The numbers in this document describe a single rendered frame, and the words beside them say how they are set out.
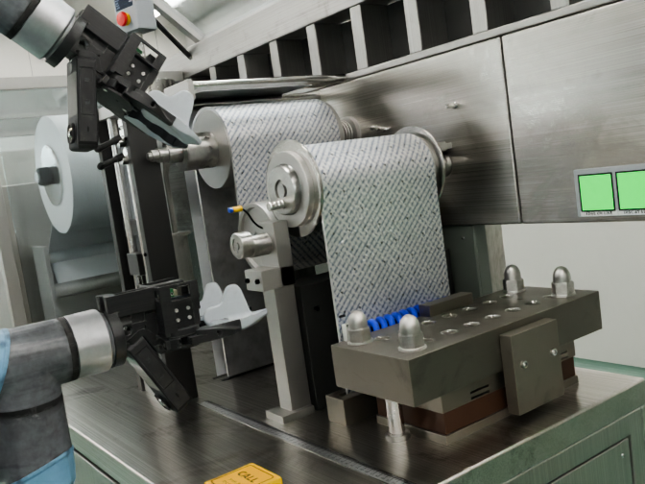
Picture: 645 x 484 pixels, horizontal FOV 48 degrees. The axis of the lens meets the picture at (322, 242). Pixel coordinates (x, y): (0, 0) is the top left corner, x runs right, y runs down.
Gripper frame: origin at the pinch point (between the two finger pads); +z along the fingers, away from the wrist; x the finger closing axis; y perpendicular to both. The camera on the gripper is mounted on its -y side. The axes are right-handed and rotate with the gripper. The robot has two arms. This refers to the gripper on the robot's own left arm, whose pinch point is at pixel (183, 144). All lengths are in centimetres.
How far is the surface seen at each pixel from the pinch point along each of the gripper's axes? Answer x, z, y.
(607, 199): -31, 47, 19
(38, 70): 550, 37, 175
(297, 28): 39, 22, 51
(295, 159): -3.2, 14.6, 6.9
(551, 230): 154, 253, 137
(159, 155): 24.3, 5.2, 4.6
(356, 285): -6.0, 31.8, -4.6
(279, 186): 0.4, 16.2, 3.5
